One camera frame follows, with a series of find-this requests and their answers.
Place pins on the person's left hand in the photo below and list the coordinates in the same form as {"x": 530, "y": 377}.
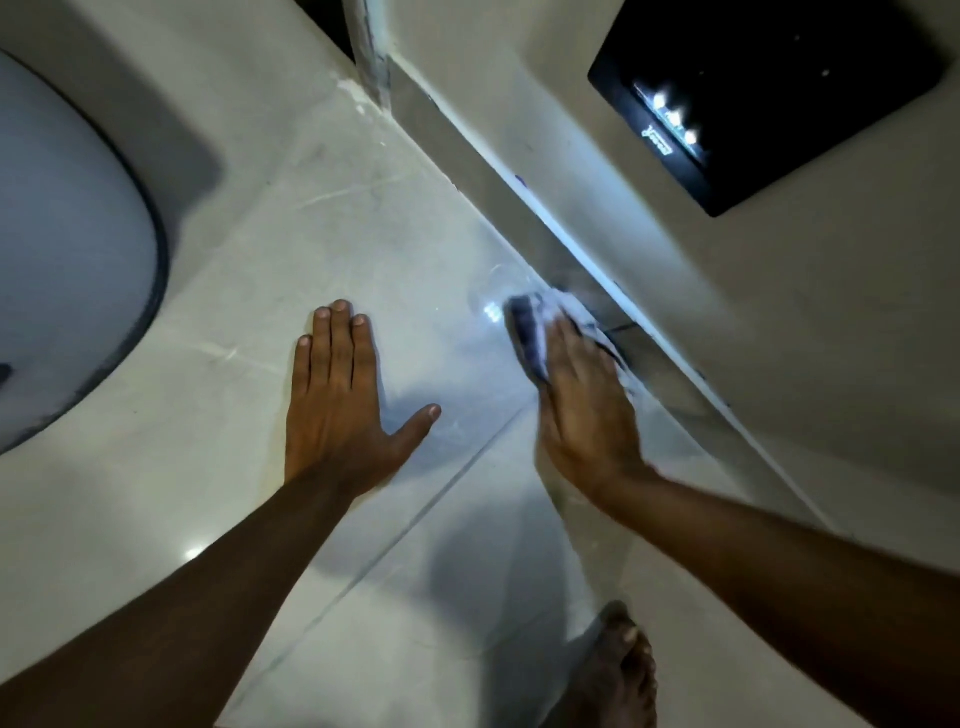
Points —
{"x": 337, "y": 427}

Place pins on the person's right hand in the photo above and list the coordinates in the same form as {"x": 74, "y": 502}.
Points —
{"x": 589, "y": 420}

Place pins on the person's right fingers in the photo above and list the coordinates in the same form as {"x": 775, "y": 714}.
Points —
{"x": 581, "y": 352}

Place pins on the person's left little finger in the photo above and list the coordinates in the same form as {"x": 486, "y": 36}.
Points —
{"x": 301, "y": 367}

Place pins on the person's left middle finger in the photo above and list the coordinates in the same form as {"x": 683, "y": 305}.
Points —
{"x": 341, "y": 341}

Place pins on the person's left thumb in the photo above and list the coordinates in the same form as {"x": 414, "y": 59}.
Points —
{"x": 417, "y": 427}

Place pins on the white and blue cleaning cloth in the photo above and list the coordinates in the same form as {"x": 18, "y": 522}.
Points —
{"x": 547, "y": 334}

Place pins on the person's left forearm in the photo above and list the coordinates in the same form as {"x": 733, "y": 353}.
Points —
{"x": 172, "y": 607}

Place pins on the person's right forearm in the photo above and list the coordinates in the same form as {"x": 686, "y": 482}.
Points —
{"x": 795, "y": 577}

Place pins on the white round basin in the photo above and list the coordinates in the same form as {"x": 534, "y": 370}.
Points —
{"x": 71, "y": 247}

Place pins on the person's foot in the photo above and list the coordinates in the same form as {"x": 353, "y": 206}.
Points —
{"x": 607, "y": 675}

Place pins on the black glossy wall panel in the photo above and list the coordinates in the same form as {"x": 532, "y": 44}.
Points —
{"x": 757, "y": 90}

